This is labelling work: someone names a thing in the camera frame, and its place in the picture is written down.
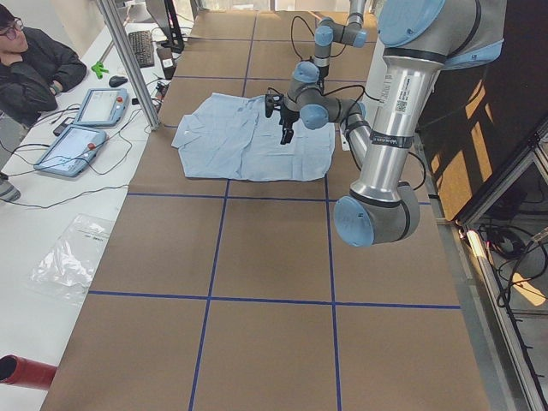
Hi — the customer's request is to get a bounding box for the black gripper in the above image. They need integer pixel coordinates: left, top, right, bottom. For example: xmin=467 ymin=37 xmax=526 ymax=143
xmin=264 ymin=90 xmax=300 ymax=145

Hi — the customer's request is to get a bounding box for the light blue button shirt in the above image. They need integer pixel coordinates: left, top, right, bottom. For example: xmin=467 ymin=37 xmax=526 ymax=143
xmin=172 ymin=93 xmax=336 ymax=182

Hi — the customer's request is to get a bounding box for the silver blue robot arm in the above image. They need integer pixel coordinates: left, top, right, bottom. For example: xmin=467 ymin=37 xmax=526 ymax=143
xmin=265 ymin=1 xmax=507 ymax=247
xmin=313 ymin=0 xmax=367 ymax=83

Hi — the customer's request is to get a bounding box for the black keyboard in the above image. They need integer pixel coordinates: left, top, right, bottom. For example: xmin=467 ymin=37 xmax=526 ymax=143
xmin=128 ymin=30 xmax=155 ymax=68

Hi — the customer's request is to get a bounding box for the black computer mouse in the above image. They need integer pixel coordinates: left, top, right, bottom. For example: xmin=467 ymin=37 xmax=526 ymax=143
xmin=108 ymin=75 xmax=128 ymax=88

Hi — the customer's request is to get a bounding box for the upper blue teach pendant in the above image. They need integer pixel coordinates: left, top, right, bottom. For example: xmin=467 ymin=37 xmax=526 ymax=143
xmin=74 ymin=87 xmax=128 ymax=128

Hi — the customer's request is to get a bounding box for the blue teach pendant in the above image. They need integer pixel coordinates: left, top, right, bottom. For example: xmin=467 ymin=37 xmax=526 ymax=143
xmin=33 ymin=125 xmax=107 ymax=177
xmin=74 ymin=87 xmax=128 ymax=128

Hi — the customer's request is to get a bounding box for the green plastic tool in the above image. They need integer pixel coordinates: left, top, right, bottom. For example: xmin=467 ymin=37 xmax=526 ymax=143
xmin=91 ymin=61 xmax=109 ymax=80

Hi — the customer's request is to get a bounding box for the lower blue teach pendant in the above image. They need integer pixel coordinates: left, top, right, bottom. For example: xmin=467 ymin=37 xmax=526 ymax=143
xmin=33 ymin=125 xmax=107 ymax=177

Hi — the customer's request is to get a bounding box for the small black phone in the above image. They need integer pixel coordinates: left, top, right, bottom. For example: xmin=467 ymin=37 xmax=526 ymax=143
xmin=53 ymin=118 xmax=73 ymax=136

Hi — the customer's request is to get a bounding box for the clear plastic bag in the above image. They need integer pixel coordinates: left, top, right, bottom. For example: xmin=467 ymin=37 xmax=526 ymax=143
xmin=27 ymin=214 xmax=115 ymax=305

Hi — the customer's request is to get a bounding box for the seated person in black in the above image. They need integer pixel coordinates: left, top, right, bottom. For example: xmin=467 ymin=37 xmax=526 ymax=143
xmin=1 ymin=6 xmax=87 ymax=128

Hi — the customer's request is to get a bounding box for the red cylinder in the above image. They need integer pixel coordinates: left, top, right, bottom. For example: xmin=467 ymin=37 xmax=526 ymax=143
xmin=1 ymin=354 xmax=57 ymax=390

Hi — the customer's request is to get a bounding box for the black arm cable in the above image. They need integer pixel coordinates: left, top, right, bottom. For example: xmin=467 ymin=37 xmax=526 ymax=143
xmin=290 ymin=15 xmax=326 ymax=63
xmin=265 ymin=83 xmax=425 ymax=202

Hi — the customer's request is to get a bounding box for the white pedestal column base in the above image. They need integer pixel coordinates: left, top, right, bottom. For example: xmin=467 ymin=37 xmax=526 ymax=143
xmin=361 ymin=38 xmax=386 ymax=126

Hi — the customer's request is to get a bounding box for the aluminium frame post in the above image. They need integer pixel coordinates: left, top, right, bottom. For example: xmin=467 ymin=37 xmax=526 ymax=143
xmin=96 ymin=0 xmax=160 ymax=131

